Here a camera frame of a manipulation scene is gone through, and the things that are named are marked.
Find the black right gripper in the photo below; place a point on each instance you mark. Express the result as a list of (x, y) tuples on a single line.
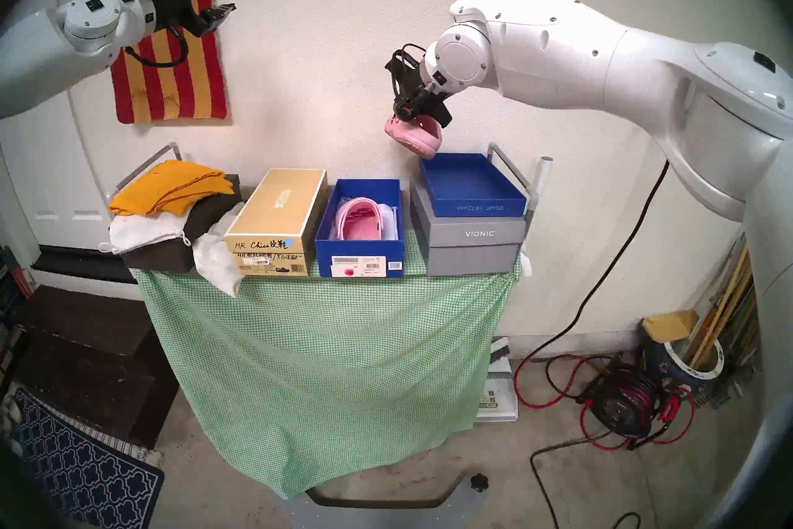
[(412, 78)]

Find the pink clog shoe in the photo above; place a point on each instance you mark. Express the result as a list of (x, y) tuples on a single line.
[(415, 137), (359, 221)]

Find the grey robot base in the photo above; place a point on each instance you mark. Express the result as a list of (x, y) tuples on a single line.
[(384, 512)]

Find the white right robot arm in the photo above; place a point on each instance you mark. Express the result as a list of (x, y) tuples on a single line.
[(588, 57)]

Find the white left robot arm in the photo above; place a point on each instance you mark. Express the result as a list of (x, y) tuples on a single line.
[(37, 50)]

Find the blue shoe box lid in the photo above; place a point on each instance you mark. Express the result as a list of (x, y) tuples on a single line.
[(471, 187)]

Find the grey Vionic shoe box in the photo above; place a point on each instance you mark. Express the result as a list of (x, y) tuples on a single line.
[(474, 242)]

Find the open blue shoe box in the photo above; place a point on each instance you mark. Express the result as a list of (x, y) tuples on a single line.
[(359, 264)]

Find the gold shoe box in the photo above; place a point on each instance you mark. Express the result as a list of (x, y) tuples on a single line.
[(279, 205)]

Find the white box stack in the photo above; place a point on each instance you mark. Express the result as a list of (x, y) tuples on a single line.
[(499, 397)]

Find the red yellow striped flag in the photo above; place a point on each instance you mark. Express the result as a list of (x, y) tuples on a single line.
[(173, 88)]

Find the orange cloth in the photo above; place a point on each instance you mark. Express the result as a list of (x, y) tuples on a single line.
[(167, 187)]

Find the white panel door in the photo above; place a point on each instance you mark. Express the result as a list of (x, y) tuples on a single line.
[(56, 180)]

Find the crumpled white cloth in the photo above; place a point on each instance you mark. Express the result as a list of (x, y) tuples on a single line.
[(217, 267)]

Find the green checkered tablecloth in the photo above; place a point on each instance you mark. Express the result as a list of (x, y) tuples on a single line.
[(322, 360)]

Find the yellow dustpan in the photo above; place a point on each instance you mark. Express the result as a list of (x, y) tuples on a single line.
[(669, 324)]

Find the blue white ceramic pot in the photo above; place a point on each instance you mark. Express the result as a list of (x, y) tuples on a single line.
[(660, 360)]

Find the wooden sticks bundle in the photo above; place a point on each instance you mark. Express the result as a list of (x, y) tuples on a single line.
[(722, 311)]

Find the black knob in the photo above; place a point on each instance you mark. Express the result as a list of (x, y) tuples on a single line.
[(479, 482)]

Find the dark wooden step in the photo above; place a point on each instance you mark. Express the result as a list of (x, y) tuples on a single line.
[(93, 360)]

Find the blue patterned rug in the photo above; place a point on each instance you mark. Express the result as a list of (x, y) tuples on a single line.
[(74, 472)]

